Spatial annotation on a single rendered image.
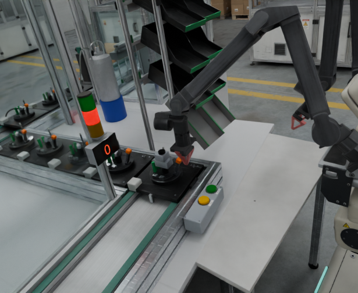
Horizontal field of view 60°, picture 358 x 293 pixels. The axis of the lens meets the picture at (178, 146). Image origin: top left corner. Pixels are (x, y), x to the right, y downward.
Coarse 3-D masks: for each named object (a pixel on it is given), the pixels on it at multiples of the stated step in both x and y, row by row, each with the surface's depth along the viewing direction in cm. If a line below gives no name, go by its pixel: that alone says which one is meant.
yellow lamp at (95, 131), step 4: (100, 120) 108; (96, 124) 106; (100, 124) 107; (88, 128) 106; (92, 128) 106; (96, 128) 106; (100, 128) 107; (88, 132) 108; (92, 132) 107; (96, 132) 107; (100, 132) 108; (92, 136) 108; (96, 136) 108; (100, 136) 108
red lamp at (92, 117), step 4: (96, 108) 105; (84, 112) 103; (88, 112) 103; (92, 112) 103; (96, 112) 105; (84, 116) 104; (88, 116) 104; (92, 116) 104; (96, 116) 105; (88, 120) 104; (92, 120) 104; (96, 120) 105; (88, 124) 105; (92, 124) 105
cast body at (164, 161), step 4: (160, 152) 125; (164, 152) 126; (168, 152) 127; (156, 156) 126; (160, 156) 125; (164, 156) 125; (168, 156) 128; (156, 160) 128; (160, 160) 126; (164, 160) 126; (168, 160) 127; (172, 160) 129; (156, 164) 129; (160, 164) 127; (164, 164) 126; (168, 164) 126; (172, 164) 129; (164, 168) 128; (168, 168) 127
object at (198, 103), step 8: (152, 64) 137; (160, 64) 143; (152, 72) 138; (160, 72) 135; (176, 72) 146; (184, 72) 143; (152, 80) 141; (160, 80) 137; (176, 80) 144; (184, 80) 146; (176, 88) 133; (208, 96) 141; (200, 104) 133
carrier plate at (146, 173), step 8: (152, 168) 139; (184, 168) 135; (192, 168) 134; (200, 168) 133; (144, 176) 134; (184, 176) 130; (192, 176) 129; (144, 184) 129; (152, 184) 129; (176, 184) 126; (184, 184) 126; (144, 192) 126; (152, 192) 124; (160, 192) 123; (168, 192) 123; (176, 192) 122; (184, 192) 123; (168, 200) 121; (176, 200) 119
